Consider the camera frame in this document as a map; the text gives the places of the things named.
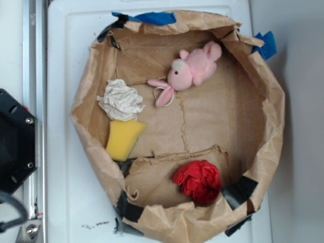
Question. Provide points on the blue tape piece right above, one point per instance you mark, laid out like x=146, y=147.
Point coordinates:
x=269, y=48

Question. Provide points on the crumpled white paper ball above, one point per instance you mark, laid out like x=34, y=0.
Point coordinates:
x=120, y=102

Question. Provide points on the blue tape piece top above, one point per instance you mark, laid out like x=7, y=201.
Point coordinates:
x=155, y=18

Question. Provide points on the aluminium rail frame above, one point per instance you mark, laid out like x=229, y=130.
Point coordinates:
x=34, y=87

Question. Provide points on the pink plush bunny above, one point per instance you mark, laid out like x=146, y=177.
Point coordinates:
x=190, y=69

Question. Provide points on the yellow sponge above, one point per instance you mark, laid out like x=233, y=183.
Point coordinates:
x=123, y=136

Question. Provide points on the blue tape piece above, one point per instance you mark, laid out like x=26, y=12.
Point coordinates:
x=155, y=18
x=269, y=48

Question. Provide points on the crumpled red paper ball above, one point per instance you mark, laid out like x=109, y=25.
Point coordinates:
x=199, y=179

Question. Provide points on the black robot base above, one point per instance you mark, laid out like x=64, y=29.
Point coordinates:
x=18, y=137

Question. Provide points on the brown paper bag bin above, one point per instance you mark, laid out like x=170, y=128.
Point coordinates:
x=234, y=120

